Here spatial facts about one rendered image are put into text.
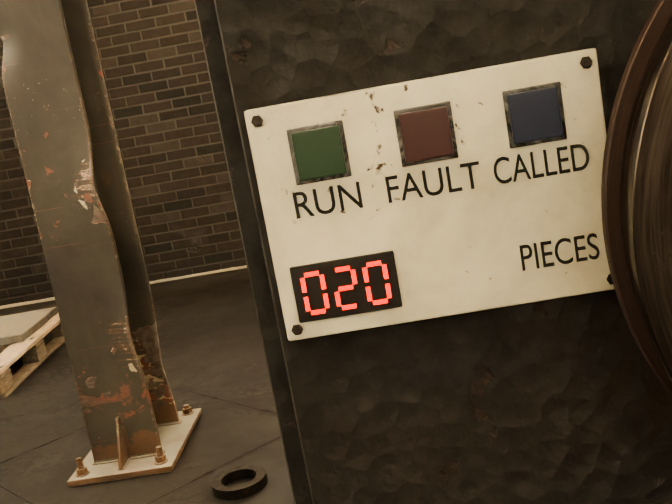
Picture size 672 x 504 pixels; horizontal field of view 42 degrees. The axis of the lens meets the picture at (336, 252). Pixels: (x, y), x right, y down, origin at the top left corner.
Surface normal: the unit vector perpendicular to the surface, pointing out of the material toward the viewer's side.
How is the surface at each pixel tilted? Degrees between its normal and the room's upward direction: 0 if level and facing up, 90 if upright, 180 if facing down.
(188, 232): 90
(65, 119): 90
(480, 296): 90
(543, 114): 90
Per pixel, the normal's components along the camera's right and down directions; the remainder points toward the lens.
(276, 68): -0.04, 0.19
